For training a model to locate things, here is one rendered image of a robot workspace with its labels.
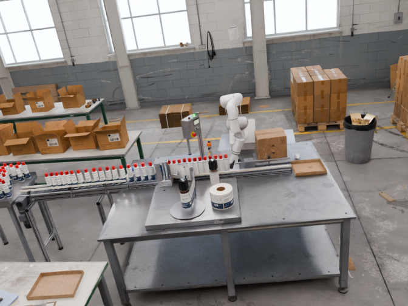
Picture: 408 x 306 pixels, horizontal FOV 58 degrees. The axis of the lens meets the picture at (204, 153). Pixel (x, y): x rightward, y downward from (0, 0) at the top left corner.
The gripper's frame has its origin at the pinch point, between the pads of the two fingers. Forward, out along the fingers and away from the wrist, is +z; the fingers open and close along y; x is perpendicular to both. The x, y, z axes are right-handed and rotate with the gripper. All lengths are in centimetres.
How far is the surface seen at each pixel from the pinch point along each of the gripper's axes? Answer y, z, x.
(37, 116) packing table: -314, 134, -322
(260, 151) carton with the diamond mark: -20.5, -14.0, 28.6
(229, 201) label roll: 63, 1, -5
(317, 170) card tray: 13, -21, 79
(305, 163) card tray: -12, -15, 74
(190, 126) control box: -1, -33, -48
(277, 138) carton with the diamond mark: -21, -32, 42
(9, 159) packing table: -118, 117, -278
